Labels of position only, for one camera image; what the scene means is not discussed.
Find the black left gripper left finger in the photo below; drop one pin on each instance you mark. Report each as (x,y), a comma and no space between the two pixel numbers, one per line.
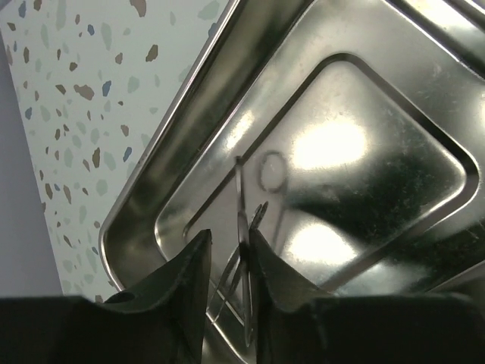
(161,319)

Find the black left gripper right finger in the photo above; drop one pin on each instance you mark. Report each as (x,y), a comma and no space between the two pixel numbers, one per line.
(299,323)

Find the stainless steel tray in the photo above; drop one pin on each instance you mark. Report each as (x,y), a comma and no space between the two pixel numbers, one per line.
(359,123)

